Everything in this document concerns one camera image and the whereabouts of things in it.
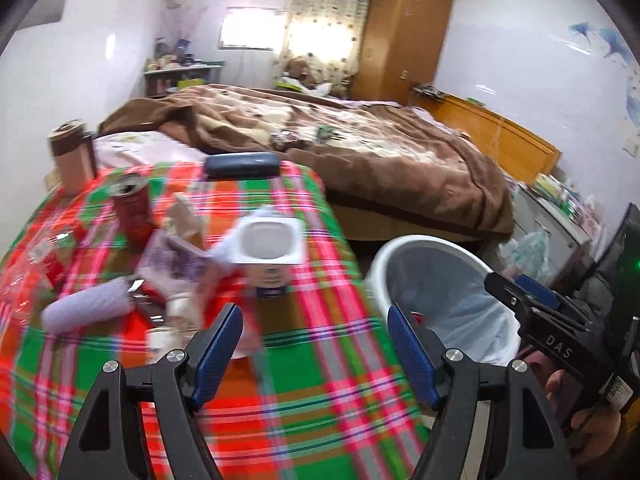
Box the wooden headboard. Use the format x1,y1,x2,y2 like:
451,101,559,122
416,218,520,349
415,92,563,186

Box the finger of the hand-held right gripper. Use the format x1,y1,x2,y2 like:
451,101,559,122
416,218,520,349
515,275,587,332
484,272,535,328

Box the plaid tablecloth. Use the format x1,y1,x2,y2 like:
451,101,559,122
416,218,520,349
0,160,436,480

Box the clear plastic bottle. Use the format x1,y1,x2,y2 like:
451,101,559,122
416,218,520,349
0,230,66,321

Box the patterned paper cup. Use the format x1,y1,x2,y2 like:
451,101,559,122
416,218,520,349
145,326,201,361

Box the white bin liner bag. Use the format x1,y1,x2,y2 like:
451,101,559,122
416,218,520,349
385,245,521,366

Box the window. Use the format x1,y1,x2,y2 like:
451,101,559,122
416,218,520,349
219,6,286,52

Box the patterned curtain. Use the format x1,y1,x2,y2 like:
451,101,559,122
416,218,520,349
280,0,373,96

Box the red drink can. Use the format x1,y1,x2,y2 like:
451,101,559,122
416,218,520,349
111,172,156,246

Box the dark small jars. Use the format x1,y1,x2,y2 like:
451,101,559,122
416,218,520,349
270,130,311,151

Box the person's right hand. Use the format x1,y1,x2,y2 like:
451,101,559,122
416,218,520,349
544,357,626,466

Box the brown and pink tumbler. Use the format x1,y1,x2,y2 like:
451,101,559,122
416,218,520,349
47,120,98,196

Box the white wall shelf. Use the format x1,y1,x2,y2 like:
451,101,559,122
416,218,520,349
144,62,223,98

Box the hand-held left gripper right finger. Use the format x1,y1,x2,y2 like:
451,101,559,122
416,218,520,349
387,304,583,480

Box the blue dolphin wall sticker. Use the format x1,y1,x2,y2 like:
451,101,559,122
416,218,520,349
567,20,631,68

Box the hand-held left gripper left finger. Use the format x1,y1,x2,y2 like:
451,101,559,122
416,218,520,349
57,304,244,480

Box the dark blue glasses case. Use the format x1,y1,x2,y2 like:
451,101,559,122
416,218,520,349
205,152,282,179

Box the purple printed packet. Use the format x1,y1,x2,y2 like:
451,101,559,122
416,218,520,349
137,230,213,306

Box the white nightstand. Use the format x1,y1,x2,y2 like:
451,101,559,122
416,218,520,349
510,180,601,281

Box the cream tissue packet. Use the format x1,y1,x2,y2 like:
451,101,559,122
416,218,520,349
165,194,206,251

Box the white yogurt cup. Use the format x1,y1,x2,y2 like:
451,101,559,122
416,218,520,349
232,215,307,301

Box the vase of dried branches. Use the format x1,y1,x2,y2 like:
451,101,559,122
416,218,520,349
165,5,206,46

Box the wooden wardrobe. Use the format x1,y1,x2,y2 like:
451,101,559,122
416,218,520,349
350,0,455,106

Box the row of bottles and jars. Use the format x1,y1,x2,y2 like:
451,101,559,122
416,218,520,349
145,35,211,71

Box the brown blanket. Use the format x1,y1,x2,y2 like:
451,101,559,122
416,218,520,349
97,82,516,241

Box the brown teddy bear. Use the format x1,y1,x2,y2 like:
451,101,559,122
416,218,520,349
282,55,323,88

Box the white trash bin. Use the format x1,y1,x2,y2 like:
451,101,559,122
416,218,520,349
367,234,523,366

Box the tan bed base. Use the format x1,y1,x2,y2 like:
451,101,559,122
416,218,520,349
330,200,481,242

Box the pink floral bed sheet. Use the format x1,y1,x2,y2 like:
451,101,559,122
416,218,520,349
92,130,206,181

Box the crumpled plastic bag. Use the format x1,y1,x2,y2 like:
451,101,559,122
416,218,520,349
500,230,556,276

